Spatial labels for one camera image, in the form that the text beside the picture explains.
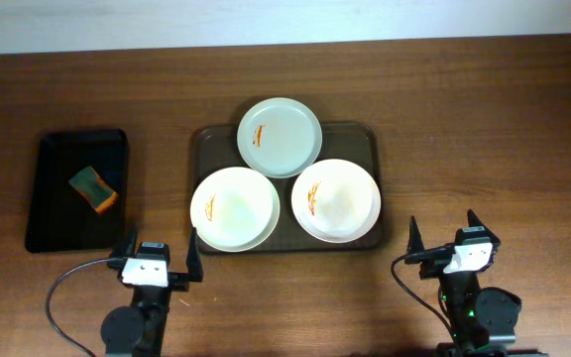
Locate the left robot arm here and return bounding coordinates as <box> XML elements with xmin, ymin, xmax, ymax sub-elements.
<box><xmin>100</xmin><ymin>228</ymin><xmax>203</xmax><ymax>356</ymax></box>

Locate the green and orange sponge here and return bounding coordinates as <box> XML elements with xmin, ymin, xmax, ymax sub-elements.
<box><xmin>68</xmin><ymin>167</ymin><xmax>118</xmax><ymax>214</ymax></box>

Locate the black plastic tray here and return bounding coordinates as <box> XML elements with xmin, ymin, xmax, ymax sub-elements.
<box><xmin>25</xmin><ymin>129</ymin><xmax>129</xmax><ymax>253</ymax></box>

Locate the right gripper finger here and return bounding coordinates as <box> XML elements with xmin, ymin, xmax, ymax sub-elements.
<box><xmin>467</xmin><ymin>209</ymin><xmax>484</xmax><ymax>227</ymax></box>
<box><xmin>406</xmin><ymin>216</ymin><xmax>424</xmax><ymax>254</ymax></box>

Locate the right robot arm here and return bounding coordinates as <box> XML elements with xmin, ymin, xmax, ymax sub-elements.
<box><xmin>395</xmin><ymin>210</ymin><xmax>547</xmax><ymax>357</ymax></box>

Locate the pale green plate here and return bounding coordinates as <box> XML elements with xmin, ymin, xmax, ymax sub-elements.
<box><xmin>237</xmin><ymin>97</ymin><xmax>322</xmax><ymax>179</ymax></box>

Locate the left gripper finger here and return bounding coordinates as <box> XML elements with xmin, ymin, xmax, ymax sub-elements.
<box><xmin>110</xmin><ymin>225</ymin><xmax>138</xmax><ymax>258</ymax></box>
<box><xmin>185</xmin><ymin>228</ymin><xmax>204</xmax><ymax>283</ymax></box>

